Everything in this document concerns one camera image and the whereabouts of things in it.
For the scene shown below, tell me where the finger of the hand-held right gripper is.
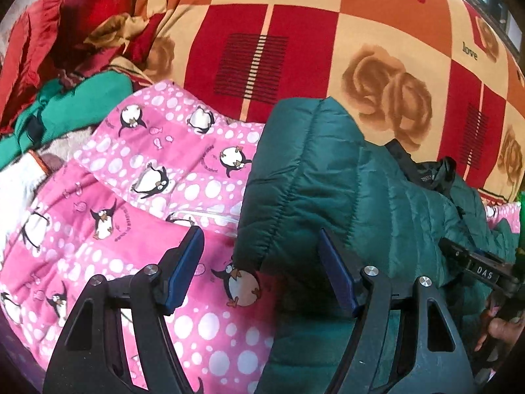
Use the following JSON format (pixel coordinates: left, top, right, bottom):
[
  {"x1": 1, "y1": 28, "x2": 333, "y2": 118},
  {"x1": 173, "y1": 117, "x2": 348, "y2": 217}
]
[{"x1": 438, "y1": 236, "x2": 502, "y2": 290}]

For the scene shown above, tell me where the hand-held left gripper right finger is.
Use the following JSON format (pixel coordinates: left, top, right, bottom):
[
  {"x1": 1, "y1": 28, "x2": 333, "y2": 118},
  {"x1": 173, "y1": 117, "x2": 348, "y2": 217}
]
[{"x1": 318, "y1": 228, "x2": 478, "y2": 394}]

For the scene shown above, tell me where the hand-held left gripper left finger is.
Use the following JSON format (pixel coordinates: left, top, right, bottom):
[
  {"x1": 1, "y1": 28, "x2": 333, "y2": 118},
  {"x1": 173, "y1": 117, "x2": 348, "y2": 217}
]
[{"x1": 43, "y1": 226, "x2": 206, "y2": 394}]

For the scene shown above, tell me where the dark green puffer jacket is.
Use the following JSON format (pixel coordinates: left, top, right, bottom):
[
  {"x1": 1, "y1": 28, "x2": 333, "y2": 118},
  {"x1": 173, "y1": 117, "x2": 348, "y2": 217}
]
[{"x1": 233, "y1": 96, "x2": 521, "y2": 394}]

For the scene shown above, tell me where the person's right hand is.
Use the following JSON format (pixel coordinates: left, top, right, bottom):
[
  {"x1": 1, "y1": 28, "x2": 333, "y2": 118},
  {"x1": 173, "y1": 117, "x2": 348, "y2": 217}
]
[{"x1": 475, "y1": 316, "x2": 525, "y2": 354}]

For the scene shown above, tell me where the pink penguin print blanket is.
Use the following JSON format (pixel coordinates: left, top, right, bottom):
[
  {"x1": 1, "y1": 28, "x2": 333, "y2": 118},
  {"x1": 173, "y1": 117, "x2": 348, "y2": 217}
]
[{"x1": 0, "y1": 79, "x2": 288, "y2": 394}]

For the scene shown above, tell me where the white fleece garment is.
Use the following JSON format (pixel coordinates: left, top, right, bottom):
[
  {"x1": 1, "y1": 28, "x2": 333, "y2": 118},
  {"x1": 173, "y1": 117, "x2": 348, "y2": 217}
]
[{"x1": 0, "y1": 131, "x2": 97, "y2": 230}]

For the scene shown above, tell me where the bright green garment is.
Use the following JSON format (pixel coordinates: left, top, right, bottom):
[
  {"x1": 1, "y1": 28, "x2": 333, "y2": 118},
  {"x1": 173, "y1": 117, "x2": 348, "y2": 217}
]
[{"x1": 0, "y1": 71, "x2": 134, "y2": 165}]

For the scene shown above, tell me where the rose print checkered bedsheet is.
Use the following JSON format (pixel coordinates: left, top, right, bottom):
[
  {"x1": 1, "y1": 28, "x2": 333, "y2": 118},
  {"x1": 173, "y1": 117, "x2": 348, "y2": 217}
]
[{"x1": 84, "y1": 0, "x2": 525, "y2": 210}]

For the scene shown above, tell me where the red satin cloth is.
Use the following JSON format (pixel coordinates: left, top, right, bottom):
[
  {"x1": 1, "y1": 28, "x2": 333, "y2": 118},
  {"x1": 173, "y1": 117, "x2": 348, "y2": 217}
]
[{"x1": 0, "y1": 0, "x2": 142, "y2": 132}]

